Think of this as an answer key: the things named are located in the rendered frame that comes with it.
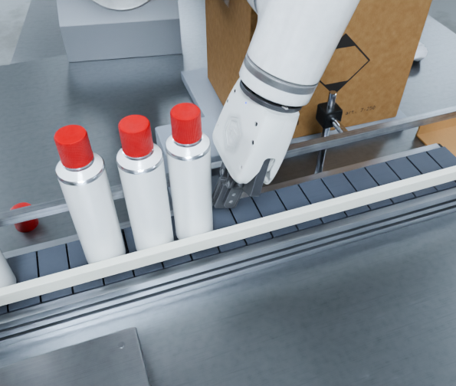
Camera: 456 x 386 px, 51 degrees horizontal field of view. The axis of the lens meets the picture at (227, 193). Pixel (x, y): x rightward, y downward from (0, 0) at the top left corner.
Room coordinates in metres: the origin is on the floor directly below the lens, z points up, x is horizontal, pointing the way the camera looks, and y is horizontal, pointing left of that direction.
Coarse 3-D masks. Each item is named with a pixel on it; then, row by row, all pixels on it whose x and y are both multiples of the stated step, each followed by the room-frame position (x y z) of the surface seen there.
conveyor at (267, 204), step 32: (416, 160) 0.57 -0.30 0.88; (448, 160) 0.57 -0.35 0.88; (288, 192) 0.50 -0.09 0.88; (320, 192) 0.50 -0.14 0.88; (352, 192) 0.50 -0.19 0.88; (416, 192) 0.50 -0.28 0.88; (224, 224) 0.43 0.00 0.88; (320, 224) 0.44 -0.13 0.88; (32, 256) 0.38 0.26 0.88; (64, 256) 0.38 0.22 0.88; (192, 256) 0.38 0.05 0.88
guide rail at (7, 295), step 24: (360, 192) 0.46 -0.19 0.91; (384, 192) 0.46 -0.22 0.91; (408, 192) 0.48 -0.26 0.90; (288, 216) 0.42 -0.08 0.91; (312, 216) 0.43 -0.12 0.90; (192, 240) 0.38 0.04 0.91; (216, 240) 0.38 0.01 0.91; (96, 264) 0.34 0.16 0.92; (120, 264) 0.34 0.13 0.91; (144, 264) 0.35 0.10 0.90; (0, 288) 0.31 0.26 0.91; (24, 288) 0.31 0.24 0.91; (48, 288) 0.31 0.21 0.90
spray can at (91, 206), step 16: (64, 128) 0.39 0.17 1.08; (80, 128) 0.39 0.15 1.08; (64, 144) 0.36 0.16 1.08; (80, 144) 0.37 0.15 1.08; (64, 160) 0.36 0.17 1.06; (80, 160) 0.36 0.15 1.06; (96, 160) 0.38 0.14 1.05; (64, 176) 0.36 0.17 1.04; (80, 176) 0.36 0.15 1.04; (96, 176) 0.36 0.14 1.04; (64, 192) 0.36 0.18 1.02; (80, 192) 0.35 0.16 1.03; (96, 192) 0.36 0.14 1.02; (80, 208) 0.35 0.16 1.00; (96, 208) 0.36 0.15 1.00; (112, 208) 0.37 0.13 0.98; (80, 224) 0.35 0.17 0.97; (96, 224) 0.35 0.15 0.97; (112, 224) 0.37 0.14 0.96; (80, 240) 0.36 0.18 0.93; (96, 240) 0.35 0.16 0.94; (112, 240) 0.36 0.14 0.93; (96, 256) 0.35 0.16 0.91; (112, 256) 0.36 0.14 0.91
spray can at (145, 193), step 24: (120, 120) 0.40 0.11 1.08; (144, 120) 0.40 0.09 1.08; (144, 144) 0.38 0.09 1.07; (120, 168) 0.38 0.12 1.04; (144, 168) 0.37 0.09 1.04; (144, 192) 0.37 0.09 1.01; (144, 216) 0.37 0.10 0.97; (168, 216) 0.39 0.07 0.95; (144, 240) 0.37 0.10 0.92; (168, 240) 0.38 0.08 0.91
